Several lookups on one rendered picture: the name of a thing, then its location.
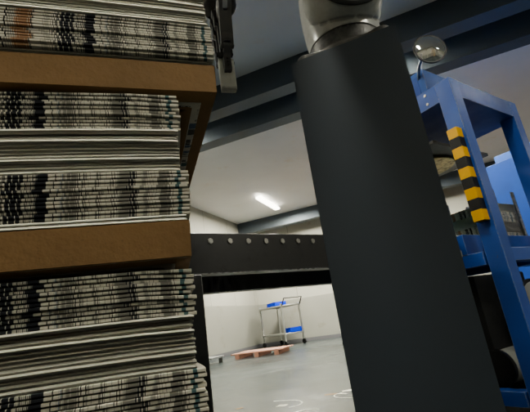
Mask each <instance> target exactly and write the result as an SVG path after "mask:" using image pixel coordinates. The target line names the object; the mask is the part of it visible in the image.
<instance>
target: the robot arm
mask: <svg viewBox="0 0 530 412"><path fill-rule="evenodd" d="M382 2H383V0H299V14H300V19H301V24H302V29H303V36H304V39H305V42H306V45H307V48H308V52H309V54H306V55H303V56H301V57H299V59H298V60H302V59H304V58H307V57H309V56H313V55H315V54H317V53H319V52H323V51H325V50H328V49H331V48H332V47H336V46H338V45H341V44H343V43H346V42H349V41H352V40H353V39H356V38H360V37H362V36H364V35H367V34H370V33H373V32H375V31H377V30H380V29H383V28H385V27H388V25H380V22H379V18H380V15H381V8H382ZM203 4H204V9H205V16H206V17H207V18H209V25H210V28H211V30H212V36H213V39H212V46H213V51H214V57H215V61H216V67H217V69H218V72H219V79H220V86H221V92H223V93H236V90H237V84H236V72H235V66H234V64H235V62H234V60H233V59H231V58H232V57H233V52H232V49H234V40H233V29H232V18H231V16H232V15H233V14H234V12H235V11H236V0H204V1H203Z"/></svg>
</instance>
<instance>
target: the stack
mask: <svg viewBox="0 0 530 412"><path fill-rule="evenodd" d="M180 126H181V115H179V109H178V101H177V97H176V96H163V95H147V94H131V93H86V92H0V232H2V231H27V230H41V229H53V228H66V227H79V226H102V225H114V224H127V223H139V222H163V221H176V220H189V219H190V214H191V211H190V208H191V199H190V194H191V193H190V188H188V186H189V174H188V170H181V169H180V139H181V129H180ZM190 261H191V256H184V257H166V258H156V259H146V260H137V261H127V262H109V263H100V264H90V265H81V266H63V267H53V268H43V269H33V270H24V271H6V272H0V412H209V405H208V404H207V401H208V400H209V396H208V391H207V390H206V389H205V387H207V383H206V381H205V380H204V378H203V377H205V376H207V372H206V368H205V366H203V365H202V364H200V363H198V362H197V360H196V359H195V354H196V350H195V349H196V346H195V342H194V341H195V340H196V339H195V337H192V336H193V335H194V332H195V330H194V329H192V328H190V327H192V326H193V324H192V322H194V320H193V319H192V318H194V315H197V311H195V308H194V306H195V301H194V299H196V298H197V295H196V294H191V293H192V292H193V290H194V289H195V285H192V284H193V282H194V274H191V269H188V268H189V265H190ZM188 328H190V329H188Z"/></svg>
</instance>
